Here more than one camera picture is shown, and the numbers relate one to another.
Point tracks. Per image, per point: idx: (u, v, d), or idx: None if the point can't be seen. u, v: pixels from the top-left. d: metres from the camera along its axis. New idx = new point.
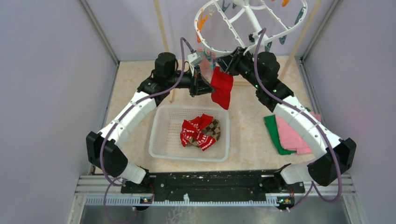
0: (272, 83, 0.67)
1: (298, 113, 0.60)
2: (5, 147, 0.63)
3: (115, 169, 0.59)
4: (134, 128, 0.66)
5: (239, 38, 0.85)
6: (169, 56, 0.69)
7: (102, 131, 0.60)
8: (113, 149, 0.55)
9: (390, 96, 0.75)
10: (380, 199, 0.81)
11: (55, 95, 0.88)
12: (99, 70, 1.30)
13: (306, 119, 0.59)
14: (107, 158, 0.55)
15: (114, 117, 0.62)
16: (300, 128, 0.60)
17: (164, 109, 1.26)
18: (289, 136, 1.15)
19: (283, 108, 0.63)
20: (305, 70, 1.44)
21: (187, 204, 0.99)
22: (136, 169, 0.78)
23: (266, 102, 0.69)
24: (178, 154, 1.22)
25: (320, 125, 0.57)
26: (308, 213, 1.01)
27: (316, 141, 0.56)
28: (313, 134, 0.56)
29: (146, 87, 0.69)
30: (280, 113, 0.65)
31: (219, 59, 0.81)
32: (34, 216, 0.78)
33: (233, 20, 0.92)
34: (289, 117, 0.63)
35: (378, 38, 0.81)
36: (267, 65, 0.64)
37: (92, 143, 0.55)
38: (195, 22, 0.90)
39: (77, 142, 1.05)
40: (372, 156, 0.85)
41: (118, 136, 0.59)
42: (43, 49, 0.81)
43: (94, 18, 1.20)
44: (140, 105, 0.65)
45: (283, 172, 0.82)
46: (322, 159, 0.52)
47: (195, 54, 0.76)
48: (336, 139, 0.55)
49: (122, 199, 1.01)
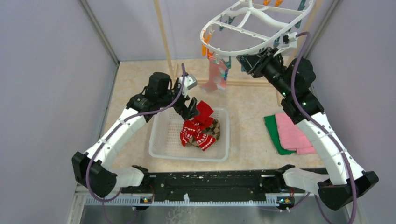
0: (300, 93, 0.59)
1: (325, 135, 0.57)
2: (4, 147, 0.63)
3: (103, 190, 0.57)
4: (122, 144, 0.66)
5: (256, 36, 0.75)
6: (164, 73, 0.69)
7: (88, 151, 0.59)
8: (99, 171, 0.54)
9: (391, 96, 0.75)
10: (380, 200, 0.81)
11: (55, 95, 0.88)
12: (99, 70, 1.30)
13: (333, 143, 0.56)
14: (92, 178, 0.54)
15: (102, 136, 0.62)
16: (322, 150, 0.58)
17: (163, 109, 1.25)
18: (298, 142, 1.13)
19: (309, 125, 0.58)
20: None
21: (187, 204, 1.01)
22: (131, 174, 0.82)
23: (291, 114, 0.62)
24: (178, 154, 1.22)
25: (346, 153, 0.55)
26: (309, 213, 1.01)
27: (336, 168, 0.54)
28: (336, 161, 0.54)
29: (135, 102, 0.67)
30: (303, 129, 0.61)
31: (242, 57, 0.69)
32: (34, 216, 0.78)
33: (242, 24, 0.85)
34: (313, 136, 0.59)
35: (378, 38, 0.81)
36: (303, 74, 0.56)
37: (77, 163, 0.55)
38: (201, 40, 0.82)
39: (77, 143, 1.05)
40: (373, 157, 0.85)
41: (105, 157, 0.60)
42: (42, 48, 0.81)
43: (94, 18, 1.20)
44: (129, 122, 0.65)
45: (285, 174, 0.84)
46: (338, 188, 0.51)
47: (191, 78, 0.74)
48: (359, 171, 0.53)
49: (121, 199, 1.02)
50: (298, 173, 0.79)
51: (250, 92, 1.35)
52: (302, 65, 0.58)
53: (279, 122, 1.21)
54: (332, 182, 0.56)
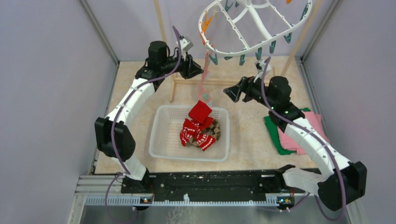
0: (283, 103, 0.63)
1: (307, 134, 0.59)
2: (4, 148, 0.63)
3: (126, 151, 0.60)
4: (137, 112, 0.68)
5: (242, 38, 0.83)
6: (160, 42, 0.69)
7: (109, 116, 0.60)
8: (123, 130, 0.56)
9: (390, 96, 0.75)
10: (380, 200, 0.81)
11: (55, 95, 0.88)
12: (99, 71, 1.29)
13: (315, 140, 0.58)
14: (118, 139, 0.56)
15: (119, 101, 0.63)
16: (309, 149, 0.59)
17: (164, 109, 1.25)
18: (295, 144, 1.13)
19: (292, 128, 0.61)
20: (306, 70, 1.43)
21: (187, 204, 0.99)
22: (138, 163, 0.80)
23: (277, 122, 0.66)
24: (178, 154, 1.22)
25: (328, 146, 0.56)
26: (309, 213, 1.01)
27: (323, 161, 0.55)
28: (321, 155, 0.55)
29: (143, 73, 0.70)
30: (290, 134, 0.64)
31: (227, 90, 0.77)
32: (34, 216, 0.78)
33: (236, 20, 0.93)
34: (299, 137, 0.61)
35: (377, 38, 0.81)
36: (280, 88, 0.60)
37: (101, 128, 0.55)
38: (199, 24, 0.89)
39: (77, 143, 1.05)
40: (373, 157, 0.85)
41: (126, 118, 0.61)
42: (42, 49, 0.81)
43: (94, 17, 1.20)
44: (141, 89, 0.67)
45: (285, 175, 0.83)
46: (331, 180, 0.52)
47: (185, 39, 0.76)
48: (345, 161, 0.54)
49: (123, 199, 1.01)
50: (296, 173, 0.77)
51: None
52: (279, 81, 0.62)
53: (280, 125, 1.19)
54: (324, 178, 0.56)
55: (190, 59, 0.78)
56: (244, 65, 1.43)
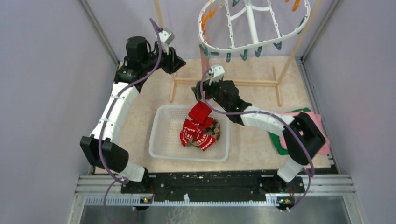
0: (234, 102, 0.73)
1: (256, 114, 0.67)
2: (4, 147, 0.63)
3: (117, 164, 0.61)
4: (123, 121, 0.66)
5: (232, 36, 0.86)
6: (140, 38, 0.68)
7: (94, 133, 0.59)
8: (111, 147, 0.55)
9: (389, 96, 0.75)
10: (379, 199, 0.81)
11: (55, 95, 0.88)
12: (99, 70, 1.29)
13: (263, 115, 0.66)
14: (107, 156, 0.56)
15: (101, 116, 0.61)
16: (265, 124, 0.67)
17: (164, 109, 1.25)
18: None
19: (245, 116, 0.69)
20: (305, 70, 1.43)
21: (187, 204, 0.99)
22: (136, 167, 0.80)
23: (236, 119, 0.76)
24: (177, 154, 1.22)
25: (275, 113, 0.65)
26: (309, 213, 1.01)
27: (276, 127, 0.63)
28: (272, 122, 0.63)
29: (122, 75, 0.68)
30: (248, 122, 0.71)
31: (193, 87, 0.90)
32: (34, 216, 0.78)
33: (235, 17, 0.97)
34: (254, 120, 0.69)
35: (377, 38, 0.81)
36: (229, 91, 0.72)
37: (88, 147, 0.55)
38: (200, 13, 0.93)
39: (76, 143, 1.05)
40: (372, 157, 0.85)
41: (112, 134, 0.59)
42: (43, 49, 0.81)
43: (94, 17, 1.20)
44: (123, 96, 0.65)
45: (280, 173, 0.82)
46: (287, 136, 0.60)
47: (166, 32, 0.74)
48: (290, 116, 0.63)
49: (122, 199, 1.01)
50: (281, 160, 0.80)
51: (250, 92, 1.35)
52: (226, 86, 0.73)
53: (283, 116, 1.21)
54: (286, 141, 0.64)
55: (173, 52, 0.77)
56: (243, 65, 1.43)
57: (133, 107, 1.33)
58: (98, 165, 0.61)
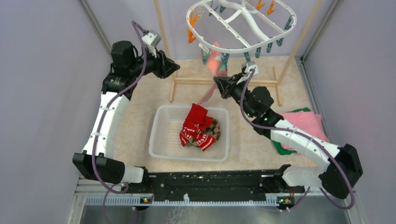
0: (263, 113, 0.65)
1: (292, 133, 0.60)
2: (4, 148, 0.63)
3: (113, 177, 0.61)
4: (115, 133, 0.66)
5: (239, 37, 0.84)
6: (125, 43, 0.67)
7: (86, 149, 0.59)
8: (106, 161, 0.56)
9: (389, 96, 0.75)
10: (379, 200, 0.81)
11: (54, 95, 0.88)
12: (99, 70, 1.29)
13: (301, 137, 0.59)
14: (102, 171, 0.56)
15: (92, 130, 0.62)
16: (299, 147, 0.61)
17: (164, 109, 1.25)
18: (307, 130, 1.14)
19: (276, 133, 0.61)
20: (306, 70, 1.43)
21: (187, 204, 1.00)
22: (134, 170, 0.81)
23: (261, 131, 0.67)
24: (177, 154, 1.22)
25: (315, 138, 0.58)
26: (309, 214, 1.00)
27: (316, 155, 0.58)
28: (312, 149, 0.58)
29: (110, 84, 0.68)
30: (277, 138, 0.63)
31: (217, 79, 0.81)
32: (34, 216, 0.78)
33: (229, 19, 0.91)
34: (286, 139, 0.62)
35: (377, 39, 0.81)
36: (263, 101, 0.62)
37: (81, 163, 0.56)
38: (187, 20, 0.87)
39: (76, 143, 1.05)
40: (371, 157, 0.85)
41: (105, 149, 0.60)
42: (42, 49, 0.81)
43: (94, 17, 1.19)
44: (112, 107, 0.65)
45: (284, 176, 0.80)
46: (330, 170, 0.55)
47: (152, 34, 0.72)
48: (335, 148, 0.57)
49: (122, 199, 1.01)
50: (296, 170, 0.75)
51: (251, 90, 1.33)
52: (261, 94, 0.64)
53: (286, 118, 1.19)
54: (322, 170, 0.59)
55: (162, 55, 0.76)
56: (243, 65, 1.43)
57: (133, 107, 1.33)
58: (94, 178, 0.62)
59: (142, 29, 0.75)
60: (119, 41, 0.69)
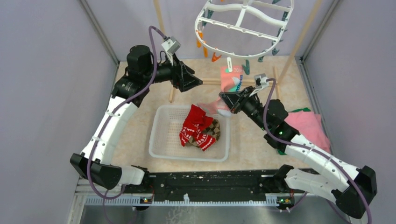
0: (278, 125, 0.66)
1: (309, 151, 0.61)
2: (4, 147, 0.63)
3: (108, 183, 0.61)
4: (117, 138, 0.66)
5: (262, 35, 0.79)
6: (142, 49, 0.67)
7: (84, 151, 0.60)
8: (100, 169, 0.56)
9: (389, 96, 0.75)
10: (380, 200, 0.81)
11: (54, 95, 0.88)
12: (99, 70, 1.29)
13: (319, 156, 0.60)
14: (96, 176, 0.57)
15: (94, 134, 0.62)
16: (315, 165, 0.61)
17: (164, 109, 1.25)
18: (307, 130, 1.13)
19: (293, 148, 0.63)
20: (306, 70, 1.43)
21: (187, 204, 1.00)
22: (134, 171, 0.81)
23: (276, 145, 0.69)
24: (178, 154, 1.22)
25: (334, 158, 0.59)
26: (309, 214, 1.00)
27: (334, 176, 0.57)
28: (330, 169, 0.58)
29: (121, 88, 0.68)
30: (293, 154, 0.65)
31: (223, 94, 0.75)
32: (33, 216, 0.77)
33: (240, 19, 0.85)
34: (302, 156, 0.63)
35: (378, 39, 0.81)
36: (278, 115, 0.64)
37: (77, 164, 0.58)
38: (204, 44, 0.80)
39: (76, 143, 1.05)
40: (372, 157, 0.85)
41: (103, 155, 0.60)
42: (42, 48, 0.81)
43: (94, 17, 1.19)
44: (118, 113, 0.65)
45: (287, 179, 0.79)
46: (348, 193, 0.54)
47: (170, 40, 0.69)
48: (354, 169, 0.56)
49: (121, 199, 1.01)
50: (301, 177, 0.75)
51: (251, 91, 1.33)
52: (274, 107, 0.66)
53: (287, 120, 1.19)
54: (338, 190, 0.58)
55: (182, 66, 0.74)
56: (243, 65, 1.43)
57: None
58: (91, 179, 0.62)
59: (164, 35, 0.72)
60: (137, 45, 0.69)
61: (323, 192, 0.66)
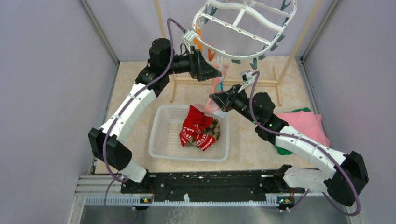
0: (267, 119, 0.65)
1: (297, 140, 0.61)
2: (4, 147, 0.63)
3: (118, 162, 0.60)
4: (134, 120, 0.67)
5: (256, 37, 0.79)
6: (164, 43, 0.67)
7: (102, 127, 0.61)
8: (115, 144, 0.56)
9: (389, 96, 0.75)
10: (379, 200, 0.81)
11: (54, 95, 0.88)
12: (99, 70, 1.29)
13: (307, 143, 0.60)
14: (110, 152, 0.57)
15: (114, 112, 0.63)
16: (305, 154, 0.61)
17: (164, 109, 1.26)
18: (307, 130, 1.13)
19: (282, 138, 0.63)
20: (305, 70, 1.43)
21: (187, 204, 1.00)
22: (137, 167, 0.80)
23: (266, 136, 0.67)
24: (178, 154, 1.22)
25: (321, 145, 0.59)
26: (308, 214, 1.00)
27: (322, 163, 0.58)
28: (317, 156, 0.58)
29: (144, 77, 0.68)
30: (283, 145, 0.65)
31: (213, 95, 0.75)
32: (33, 216, 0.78)
33: (238, 19, 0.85)
34: (291, 145, 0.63)
35: (377, 39, 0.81)
36: (264, 106, 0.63)
37: (94, 139, 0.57)
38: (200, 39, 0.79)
39: (76, 143, 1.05)
40: (371, 157, 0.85)
41: (120, 131, 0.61)
42: (42, 49, 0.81)
43: (94, 17, 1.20)
44: (139, 97, 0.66)
45: (286, 177, 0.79)
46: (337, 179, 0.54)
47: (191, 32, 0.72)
48: (341, 155, 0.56)
49: (122, 199, 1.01)
50: (299, 173, 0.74)
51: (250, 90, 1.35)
52: (261, 99, 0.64)
53: (286, 119, 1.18)
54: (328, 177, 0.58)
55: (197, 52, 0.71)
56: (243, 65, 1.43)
57: None
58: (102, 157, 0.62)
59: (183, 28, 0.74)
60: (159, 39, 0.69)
61: (319, 186, 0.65)
